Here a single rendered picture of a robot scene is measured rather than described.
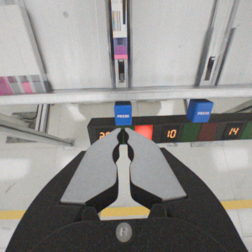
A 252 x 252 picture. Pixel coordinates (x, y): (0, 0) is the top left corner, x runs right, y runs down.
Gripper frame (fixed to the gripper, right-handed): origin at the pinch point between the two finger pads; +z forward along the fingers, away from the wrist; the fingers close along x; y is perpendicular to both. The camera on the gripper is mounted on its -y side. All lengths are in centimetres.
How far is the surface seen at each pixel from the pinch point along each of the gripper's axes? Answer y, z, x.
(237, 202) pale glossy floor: 75, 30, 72
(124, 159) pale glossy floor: 53, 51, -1
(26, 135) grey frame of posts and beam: 17, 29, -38
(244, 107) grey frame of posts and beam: 4.5, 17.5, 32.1
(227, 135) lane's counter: 5.2, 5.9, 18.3
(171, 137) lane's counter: 5.2, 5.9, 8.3
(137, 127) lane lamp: 3.0, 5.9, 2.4
